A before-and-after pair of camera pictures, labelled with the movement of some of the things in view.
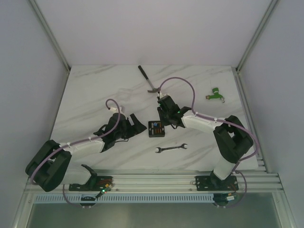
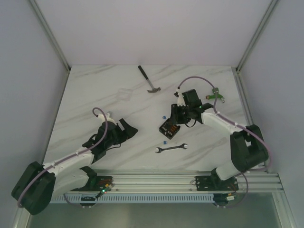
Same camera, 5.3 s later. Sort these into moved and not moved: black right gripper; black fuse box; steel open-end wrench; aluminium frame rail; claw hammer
Moved: black fuse box; black right gripper
Not moved: steel open-end wrench; aluminium frame rail; claw hammer
